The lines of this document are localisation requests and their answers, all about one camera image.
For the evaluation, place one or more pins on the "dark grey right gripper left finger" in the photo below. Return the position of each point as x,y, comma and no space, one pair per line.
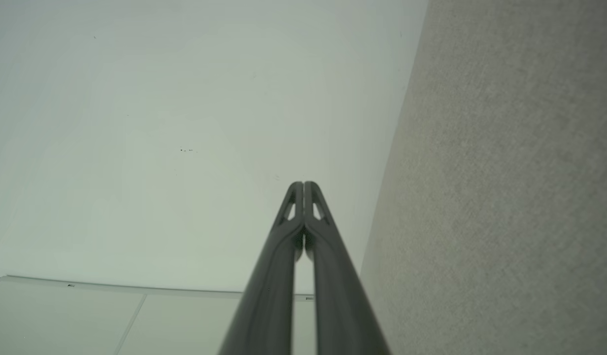
271,286

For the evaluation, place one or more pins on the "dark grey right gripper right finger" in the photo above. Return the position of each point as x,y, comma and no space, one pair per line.
340,296

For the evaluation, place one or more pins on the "grey fabric sofa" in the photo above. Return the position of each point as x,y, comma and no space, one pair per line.
505,197

